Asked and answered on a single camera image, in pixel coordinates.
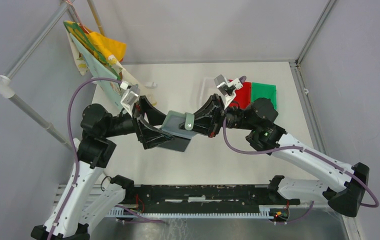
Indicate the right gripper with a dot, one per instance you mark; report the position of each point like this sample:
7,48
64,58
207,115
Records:
206,122

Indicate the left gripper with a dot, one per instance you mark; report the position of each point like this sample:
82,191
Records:
149,135

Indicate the green leather card holder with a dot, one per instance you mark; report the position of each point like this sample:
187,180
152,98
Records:
179,124

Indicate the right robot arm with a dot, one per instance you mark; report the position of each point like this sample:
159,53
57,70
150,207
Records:
341,185

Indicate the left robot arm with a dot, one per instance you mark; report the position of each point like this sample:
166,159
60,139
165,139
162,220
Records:
71,220

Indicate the clear plastic bin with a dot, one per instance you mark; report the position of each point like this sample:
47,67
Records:
206,89

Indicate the red plastic bin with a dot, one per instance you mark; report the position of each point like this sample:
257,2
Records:
243,96

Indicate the green plastic bin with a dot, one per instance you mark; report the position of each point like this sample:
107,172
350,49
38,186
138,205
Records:
261,90

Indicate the patterned cloth bags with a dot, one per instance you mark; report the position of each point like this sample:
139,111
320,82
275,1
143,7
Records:
101,56

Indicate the white pipe pole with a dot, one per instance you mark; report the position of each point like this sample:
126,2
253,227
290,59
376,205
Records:
8,93

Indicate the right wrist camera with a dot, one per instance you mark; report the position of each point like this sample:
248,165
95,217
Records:
228,88

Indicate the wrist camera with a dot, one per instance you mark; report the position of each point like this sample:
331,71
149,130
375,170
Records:
130,96
228,88

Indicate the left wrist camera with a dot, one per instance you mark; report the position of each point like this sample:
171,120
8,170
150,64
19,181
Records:
130,96

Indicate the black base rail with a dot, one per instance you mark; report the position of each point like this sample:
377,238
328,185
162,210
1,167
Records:
204,199

